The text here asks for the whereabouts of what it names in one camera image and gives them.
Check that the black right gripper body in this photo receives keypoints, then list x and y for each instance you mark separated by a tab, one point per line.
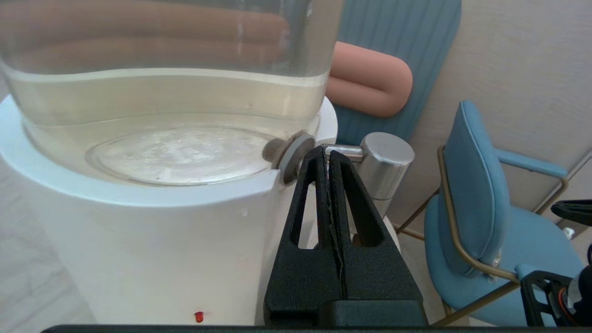
585	296

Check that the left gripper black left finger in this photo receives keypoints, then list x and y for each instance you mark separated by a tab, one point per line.
300	277

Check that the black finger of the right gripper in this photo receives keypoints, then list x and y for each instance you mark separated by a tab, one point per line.
527	296
576	210

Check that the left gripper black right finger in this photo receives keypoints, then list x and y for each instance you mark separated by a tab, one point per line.
379	277

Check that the water dispenser metal tap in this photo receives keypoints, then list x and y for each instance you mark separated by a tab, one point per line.
386	162

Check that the clear water dispenser white base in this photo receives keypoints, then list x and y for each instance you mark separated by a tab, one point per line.
138	254

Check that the teal upholstered bench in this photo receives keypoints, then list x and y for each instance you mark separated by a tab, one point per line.
416	37

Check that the blue armchair with gold frame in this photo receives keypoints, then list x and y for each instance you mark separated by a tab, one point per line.
481	194

